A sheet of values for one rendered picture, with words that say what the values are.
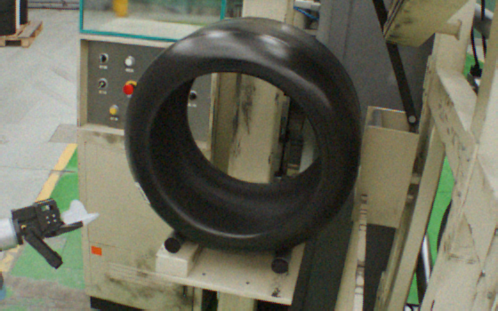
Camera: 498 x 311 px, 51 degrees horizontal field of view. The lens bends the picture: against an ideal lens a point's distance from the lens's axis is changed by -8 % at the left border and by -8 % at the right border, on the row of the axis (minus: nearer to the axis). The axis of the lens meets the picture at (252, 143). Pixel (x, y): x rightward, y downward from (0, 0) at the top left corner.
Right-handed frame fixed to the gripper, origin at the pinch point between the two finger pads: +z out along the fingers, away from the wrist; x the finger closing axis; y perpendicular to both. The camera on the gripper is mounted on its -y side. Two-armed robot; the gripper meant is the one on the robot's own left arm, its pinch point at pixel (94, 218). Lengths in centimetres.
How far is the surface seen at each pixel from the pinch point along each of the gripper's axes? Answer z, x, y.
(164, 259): 15.7, 2.4, -16.3
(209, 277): 25.7, -0.5, -24.0
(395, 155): 80, -17, -3
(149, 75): 18.5, -10.1, 31.0
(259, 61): 37, -29, 29
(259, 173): 54, 16, -4
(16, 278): -25, 145, -51
